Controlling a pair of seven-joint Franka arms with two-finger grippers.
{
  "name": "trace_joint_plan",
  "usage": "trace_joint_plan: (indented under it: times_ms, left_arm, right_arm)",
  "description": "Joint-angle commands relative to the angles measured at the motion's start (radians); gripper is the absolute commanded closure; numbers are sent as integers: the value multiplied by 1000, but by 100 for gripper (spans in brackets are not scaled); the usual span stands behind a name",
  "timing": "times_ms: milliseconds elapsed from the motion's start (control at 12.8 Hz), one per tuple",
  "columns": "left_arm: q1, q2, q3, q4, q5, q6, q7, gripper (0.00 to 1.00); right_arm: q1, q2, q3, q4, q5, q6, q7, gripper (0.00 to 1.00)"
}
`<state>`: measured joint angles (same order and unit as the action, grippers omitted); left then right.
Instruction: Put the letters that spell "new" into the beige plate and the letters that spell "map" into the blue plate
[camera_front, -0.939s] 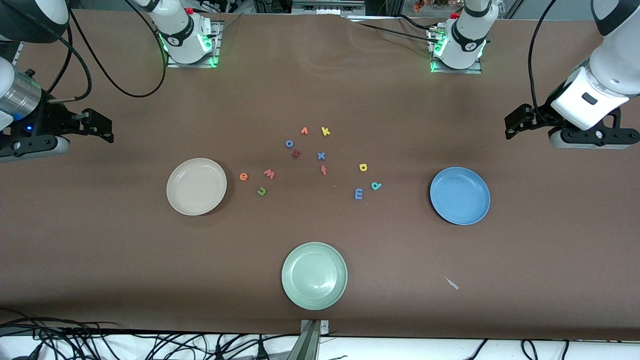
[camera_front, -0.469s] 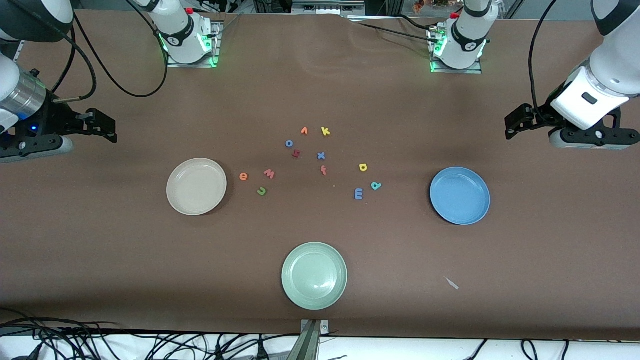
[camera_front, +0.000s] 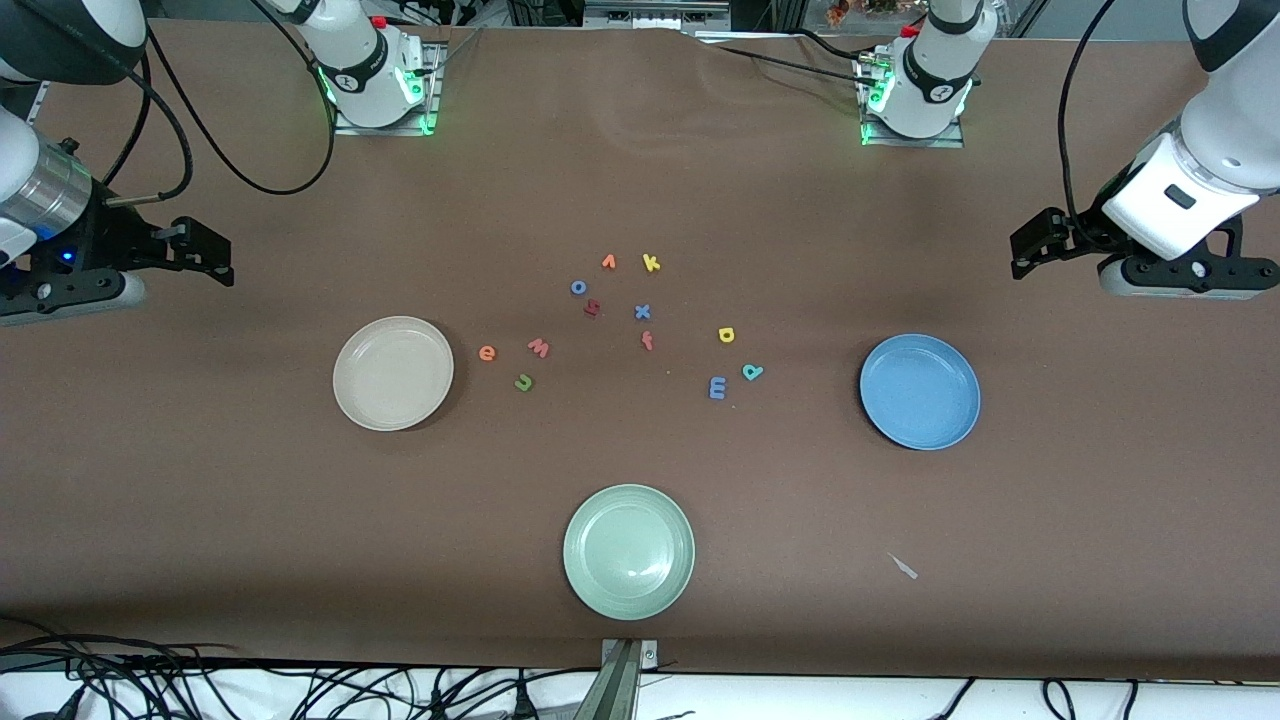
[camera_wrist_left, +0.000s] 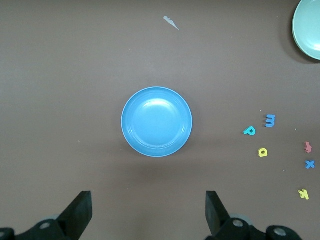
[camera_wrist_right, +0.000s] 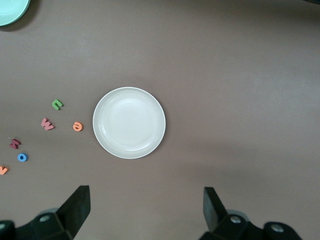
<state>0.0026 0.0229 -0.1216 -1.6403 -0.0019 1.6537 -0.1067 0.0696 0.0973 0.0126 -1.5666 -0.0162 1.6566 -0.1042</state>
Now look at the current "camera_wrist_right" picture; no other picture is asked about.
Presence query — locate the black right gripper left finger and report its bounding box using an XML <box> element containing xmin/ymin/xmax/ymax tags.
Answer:
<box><xmin>14</xmin><ymin>185</ymin><xmax>91</xmax><ymax>240</ymax></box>

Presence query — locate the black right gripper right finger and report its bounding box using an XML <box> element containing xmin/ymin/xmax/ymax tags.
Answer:
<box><xmin>199</xmin><ymin>186</ymin><xmax>263</xmax><ymax>240</ymax></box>

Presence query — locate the pink foam letter w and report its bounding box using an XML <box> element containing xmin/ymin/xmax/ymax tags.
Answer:
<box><xmin>40</xmin><ymin>117</ymin><xmax>56</xmax><ymax>131</ymax></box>

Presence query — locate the green foam letter u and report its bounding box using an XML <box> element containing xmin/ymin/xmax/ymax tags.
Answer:
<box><xmin>51</xmin><ymin>98</ymin><xmax>65</xmax><ymax>111</ymax></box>

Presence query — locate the dark red foam letter h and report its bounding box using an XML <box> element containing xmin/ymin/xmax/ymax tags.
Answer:
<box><xmin>9</xmin><ymin>138</ymin><xmax>22</xmax><ymax>150</ymax></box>

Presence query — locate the beige round plate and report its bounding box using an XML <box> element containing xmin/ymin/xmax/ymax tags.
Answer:
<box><xmin>92</xmin><ymin>86</ymin><xmax>167</xmax><ymax>160</ymax></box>

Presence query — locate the brown table mat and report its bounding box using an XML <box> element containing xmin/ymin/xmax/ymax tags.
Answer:
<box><xmin>0</xmin><ymin>0</ymin><xmax>320</xmax><ymax>240</ymax></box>

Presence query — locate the pale green round plate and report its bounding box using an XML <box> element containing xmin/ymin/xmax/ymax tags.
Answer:
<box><xmin>0</xmin><ymin>0</ymin><xmax>31</xmax><ymax>27</ymax></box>

